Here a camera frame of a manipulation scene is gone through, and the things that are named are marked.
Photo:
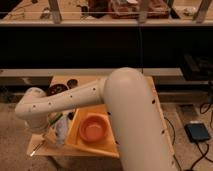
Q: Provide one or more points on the long grey shelf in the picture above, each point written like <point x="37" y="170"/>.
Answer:
<point x="107" y="12"/>

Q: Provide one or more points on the small black round object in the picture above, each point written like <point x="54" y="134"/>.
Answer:
<point x="70" y="116"/>

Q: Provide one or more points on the yellow plastic tray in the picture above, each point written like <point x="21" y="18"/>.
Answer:
<point x="106" y="147"/>

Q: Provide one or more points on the orange plastic bowl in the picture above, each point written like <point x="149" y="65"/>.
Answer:
<point x="93" y="129"/>

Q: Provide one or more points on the grey crumpled cloth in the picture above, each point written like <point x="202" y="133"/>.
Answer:
<point x="61" y="129"/>

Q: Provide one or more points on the black foot pedal box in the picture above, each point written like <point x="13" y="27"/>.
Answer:
<point x="197" y="132"/>

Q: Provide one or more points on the dark round lid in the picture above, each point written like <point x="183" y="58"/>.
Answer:
<point x="72" y="83"/>

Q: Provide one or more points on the wooden table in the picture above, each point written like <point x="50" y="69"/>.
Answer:
<point x="49" y="148"/>

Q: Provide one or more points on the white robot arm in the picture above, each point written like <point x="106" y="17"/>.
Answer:
<point x="136" y="123"/>

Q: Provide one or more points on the green vegetable toy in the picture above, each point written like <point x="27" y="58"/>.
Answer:
<point x="55" y="119"/>

